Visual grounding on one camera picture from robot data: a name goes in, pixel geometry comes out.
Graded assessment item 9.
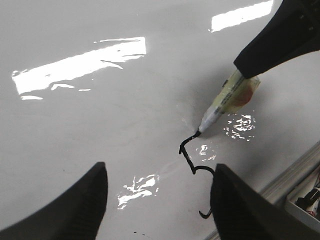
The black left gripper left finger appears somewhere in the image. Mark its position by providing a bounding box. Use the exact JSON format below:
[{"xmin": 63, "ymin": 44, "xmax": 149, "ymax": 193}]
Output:
[{"xmin": 0, "ymin": 162, "xmax": 108, "ymax": 240}]

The taped white whiteboard marker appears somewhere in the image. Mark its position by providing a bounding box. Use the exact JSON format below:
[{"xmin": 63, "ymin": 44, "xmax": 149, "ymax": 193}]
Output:
[{"xmin": 192, "ymin": 70, "xmax": 260, "ymax": 138}]

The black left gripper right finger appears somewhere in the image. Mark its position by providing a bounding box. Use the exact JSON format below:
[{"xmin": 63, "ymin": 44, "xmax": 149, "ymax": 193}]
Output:
[{"xmin": 210, "ymin": 164, "xmax": 320, "ymax": 240}]

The white whiteboard with aluminium frame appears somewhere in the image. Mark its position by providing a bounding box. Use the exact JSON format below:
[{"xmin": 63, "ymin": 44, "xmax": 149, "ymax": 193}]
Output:
[{"xmin": 0, "ymin": 0, "xmax": 320, "ymax": 240}]

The white tray with items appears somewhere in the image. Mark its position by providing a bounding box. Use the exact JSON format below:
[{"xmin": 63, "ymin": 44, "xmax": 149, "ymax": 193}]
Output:
[{"xmin": 284, "ymin": 167, "xmax": 320, "ymax": 231}]

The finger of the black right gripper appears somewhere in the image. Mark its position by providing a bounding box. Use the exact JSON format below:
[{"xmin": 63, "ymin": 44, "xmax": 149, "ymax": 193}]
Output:
[{"xmin": 233, "ymin": 0, "xmax": 320, "ymax": 79}]

